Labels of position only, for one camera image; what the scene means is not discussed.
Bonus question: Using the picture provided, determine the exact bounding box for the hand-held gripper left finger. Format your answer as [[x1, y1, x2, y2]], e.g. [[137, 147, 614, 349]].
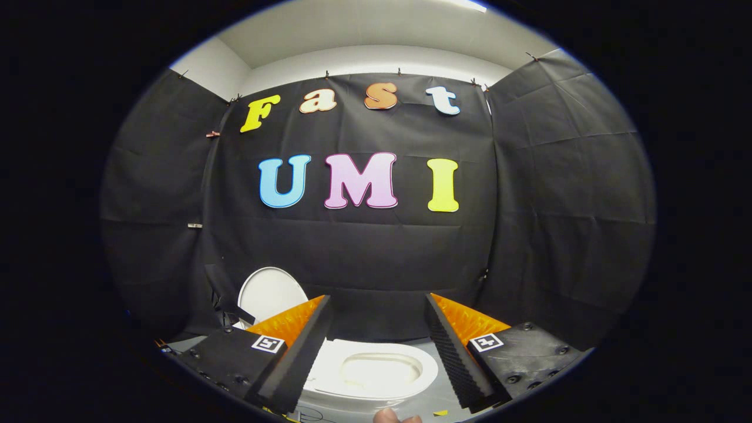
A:
[[175, 295, 331, 415]]

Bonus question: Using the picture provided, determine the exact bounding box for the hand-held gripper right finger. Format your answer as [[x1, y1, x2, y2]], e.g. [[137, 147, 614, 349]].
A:
[[424, 293, 588, 412]]

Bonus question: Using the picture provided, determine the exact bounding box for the white toilet lid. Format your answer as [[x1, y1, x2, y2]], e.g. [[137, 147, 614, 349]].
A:
[[237, 267, 310, 330]]

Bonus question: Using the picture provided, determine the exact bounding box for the white toilet bowl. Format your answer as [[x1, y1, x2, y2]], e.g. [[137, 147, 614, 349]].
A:
[[298, 338, 440, 414]]

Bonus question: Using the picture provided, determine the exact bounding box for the black backdrop cloth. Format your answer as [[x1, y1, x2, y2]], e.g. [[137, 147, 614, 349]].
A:
[[100, 48, 656, 353]]

